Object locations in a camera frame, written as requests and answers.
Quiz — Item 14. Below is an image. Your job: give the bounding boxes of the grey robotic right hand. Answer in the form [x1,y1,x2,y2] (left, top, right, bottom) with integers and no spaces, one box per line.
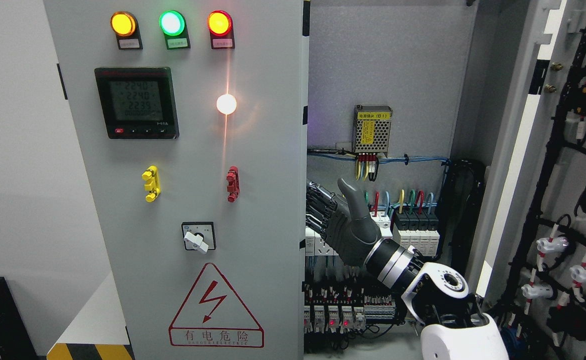
[306,178,382,267]

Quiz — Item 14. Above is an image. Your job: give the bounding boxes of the grey cabinet door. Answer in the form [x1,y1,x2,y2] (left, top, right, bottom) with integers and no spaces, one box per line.
[44,0,310,360]
[452,0,586,360]

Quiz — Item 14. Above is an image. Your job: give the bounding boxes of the red indicator light left door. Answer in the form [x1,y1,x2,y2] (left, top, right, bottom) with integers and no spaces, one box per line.
[207,10,235,50]

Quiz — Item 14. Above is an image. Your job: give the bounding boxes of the green indicator light left door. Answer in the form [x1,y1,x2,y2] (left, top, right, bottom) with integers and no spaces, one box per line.
[158,9,191,50]

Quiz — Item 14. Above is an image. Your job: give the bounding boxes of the amber indicator light left door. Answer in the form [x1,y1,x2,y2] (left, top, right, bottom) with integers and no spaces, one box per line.
[110,11,143,50]

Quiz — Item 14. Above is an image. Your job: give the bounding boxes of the white socket breaker row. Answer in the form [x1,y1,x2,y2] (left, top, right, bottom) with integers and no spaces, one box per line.
[304,212,393,257]

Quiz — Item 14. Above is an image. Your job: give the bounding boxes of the black surge protector modules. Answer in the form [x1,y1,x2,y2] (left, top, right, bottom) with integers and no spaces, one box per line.
[392,210,440,258]

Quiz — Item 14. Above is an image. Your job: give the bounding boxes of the lower relay breaker row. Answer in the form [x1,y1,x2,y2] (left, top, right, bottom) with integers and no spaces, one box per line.
[301,278,408,334]

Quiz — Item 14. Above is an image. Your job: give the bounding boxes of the perforated metal power supply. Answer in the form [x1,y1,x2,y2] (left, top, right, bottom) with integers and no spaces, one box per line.
[352,104,393,155]

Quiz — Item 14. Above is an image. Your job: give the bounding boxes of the red terminal connector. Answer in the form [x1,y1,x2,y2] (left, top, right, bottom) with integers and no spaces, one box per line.
[226,165,240,203]

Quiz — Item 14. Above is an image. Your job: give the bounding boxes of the red electric hazard warning sticker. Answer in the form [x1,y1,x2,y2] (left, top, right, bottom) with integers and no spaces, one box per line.
[168,262,264,348]

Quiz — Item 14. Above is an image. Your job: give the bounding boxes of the white glowing indicator light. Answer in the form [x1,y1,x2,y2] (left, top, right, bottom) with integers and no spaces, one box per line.
[216,93,238,116]

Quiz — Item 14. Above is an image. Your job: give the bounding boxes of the yellow terminal connector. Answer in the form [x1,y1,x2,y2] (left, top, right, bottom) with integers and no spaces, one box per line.
[141,165,161,203]

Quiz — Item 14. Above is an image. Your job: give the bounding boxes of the black digital power meter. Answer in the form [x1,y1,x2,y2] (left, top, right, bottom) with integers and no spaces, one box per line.
[94,67,180,140]

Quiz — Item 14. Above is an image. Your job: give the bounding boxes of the black wire harness right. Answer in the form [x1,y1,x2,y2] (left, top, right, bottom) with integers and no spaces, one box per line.
[440,159,521,331]

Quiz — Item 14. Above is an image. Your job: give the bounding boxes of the white rotary selector switch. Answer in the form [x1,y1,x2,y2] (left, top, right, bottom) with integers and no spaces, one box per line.
[181,221,216,255]

